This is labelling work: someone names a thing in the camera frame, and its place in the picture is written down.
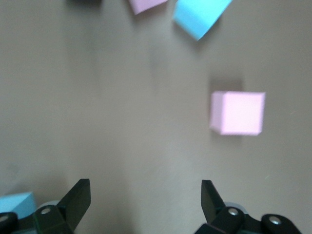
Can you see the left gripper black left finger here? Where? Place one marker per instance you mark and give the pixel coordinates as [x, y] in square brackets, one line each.
[70, 209]

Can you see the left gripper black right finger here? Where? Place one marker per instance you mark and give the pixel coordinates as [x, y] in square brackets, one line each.
[212, 207]

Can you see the light blue foam block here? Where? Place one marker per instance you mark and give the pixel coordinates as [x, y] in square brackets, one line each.
[14, 204]
[200, 17]

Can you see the pink foam block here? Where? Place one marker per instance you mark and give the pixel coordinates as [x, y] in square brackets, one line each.
[147, 5]
[240, 113]

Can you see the brown table mat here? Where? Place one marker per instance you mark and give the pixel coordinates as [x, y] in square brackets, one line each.
[109, 97]

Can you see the purple foam block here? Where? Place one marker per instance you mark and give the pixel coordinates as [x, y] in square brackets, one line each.
[85, 1]

